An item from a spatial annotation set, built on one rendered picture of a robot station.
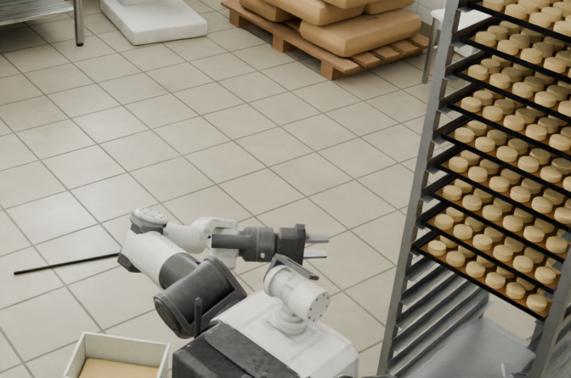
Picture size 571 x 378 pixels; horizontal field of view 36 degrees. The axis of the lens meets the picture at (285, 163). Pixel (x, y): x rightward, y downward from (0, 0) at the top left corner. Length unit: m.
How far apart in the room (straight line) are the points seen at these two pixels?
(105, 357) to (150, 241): 1.26
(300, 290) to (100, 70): 3.66
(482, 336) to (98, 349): 1.34
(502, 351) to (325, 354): 1.63
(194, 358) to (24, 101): 3.34
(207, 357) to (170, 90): 3.40
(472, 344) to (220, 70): 2.59
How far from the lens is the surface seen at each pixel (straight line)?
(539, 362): 2.40
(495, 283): 2.39
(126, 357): 3.07
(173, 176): 4.11
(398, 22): 5.40
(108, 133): 4.45
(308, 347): 1.61
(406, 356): 2.80
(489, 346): 3.18
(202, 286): 1.73
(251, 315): 1.66
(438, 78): 2.20
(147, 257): 1.85
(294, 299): 1.56
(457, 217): 2.45
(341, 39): 5.09
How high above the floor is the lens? 2.21
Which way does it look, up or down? 31 degrees down
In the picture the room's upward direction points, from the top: 5 degrees clockwise
